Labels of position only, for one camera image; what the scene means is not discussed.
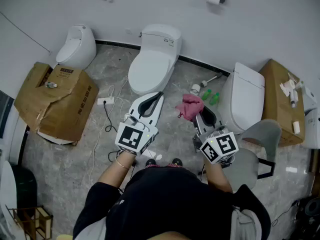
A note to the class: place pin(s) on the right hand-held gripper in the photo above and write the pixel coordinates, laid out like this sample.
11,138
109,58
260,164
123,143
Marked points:
220,146

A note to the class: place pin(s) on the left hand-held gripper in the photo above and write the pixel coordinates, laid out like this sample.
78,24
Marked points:
130,137

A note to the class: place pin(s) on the pink cloth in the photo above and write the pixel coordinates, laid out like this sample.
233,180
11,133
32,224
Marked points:
191,105

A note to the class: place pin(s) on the white toilet with tank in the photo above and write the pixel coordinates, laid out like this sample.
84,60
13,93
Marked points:
150,69

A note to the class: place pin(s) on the person's right forearm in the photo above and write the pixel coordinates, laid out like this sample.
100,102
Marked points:
217,176

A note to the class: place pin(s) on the person's left forearm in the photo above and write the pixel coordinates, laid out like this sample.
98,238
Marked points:
117,170

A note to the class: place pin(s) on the white square-backed toilet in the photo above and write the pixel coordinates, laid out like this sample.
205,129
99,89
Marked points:
245,94

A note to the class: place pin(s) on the white egg-shaped toilet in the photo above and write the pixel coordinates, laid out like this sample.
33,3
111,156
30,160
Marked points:
75,49

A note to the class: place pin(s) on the white brush holder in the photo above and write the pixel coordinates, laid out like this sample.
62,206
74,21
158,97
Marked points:
195,89

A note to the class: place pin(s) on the white power strip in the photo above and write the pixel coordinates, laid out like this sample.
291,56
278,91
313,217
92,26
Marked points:
106,101

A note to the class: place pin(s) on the person's black slipper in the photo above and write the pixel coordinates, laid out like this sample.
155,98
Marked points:
150,162
177,162

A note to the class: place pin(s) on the person's red checked trousers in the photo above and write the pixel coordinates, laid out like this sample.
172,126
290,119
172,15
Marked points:
163,166

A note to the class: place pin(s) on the tall cardboard box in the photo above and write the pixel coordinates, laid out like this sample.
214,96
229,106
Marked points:
280,109

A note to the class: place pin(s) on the crumpled cardboard box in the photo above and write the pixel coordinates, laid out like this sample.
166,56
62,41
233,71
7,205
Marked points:
62,104

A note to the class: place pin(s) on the crumpled white tissue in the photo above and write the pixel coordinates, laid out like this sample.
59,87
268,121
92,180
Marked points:
287,87

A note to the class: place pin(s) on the small white paper roll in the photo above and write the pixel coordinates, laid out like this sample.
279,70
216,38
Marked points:
296,127

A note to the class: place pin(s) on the person's black and white shirt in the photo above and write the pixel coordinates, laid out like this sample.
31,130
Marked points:
170,204

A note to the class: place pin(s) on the white foam sheet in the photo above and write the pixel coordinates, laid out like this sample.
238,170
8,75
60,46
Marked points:
60,141

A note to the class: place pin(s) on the clear plastic water bottle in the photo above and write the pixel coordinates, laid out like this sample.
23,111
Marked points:
51,85

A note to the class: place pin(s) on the white appliance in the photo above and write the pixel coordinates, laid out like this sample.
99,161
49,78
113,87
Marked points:
312,124

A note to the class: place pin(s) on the dark green bin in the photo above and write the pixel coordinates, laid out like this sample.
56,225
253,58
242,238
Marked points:
25,186

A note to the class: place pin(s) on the wooden rack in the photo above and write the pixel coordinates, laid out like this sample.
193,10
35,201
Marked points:
37,221

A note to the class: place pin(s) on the white oval lid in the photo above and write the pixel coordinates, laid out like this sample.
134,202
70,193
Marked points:
7,196

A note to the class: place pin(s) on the grey chair with black frame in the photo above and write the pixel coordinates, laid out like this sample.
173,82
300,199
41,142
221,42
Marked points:
265,134

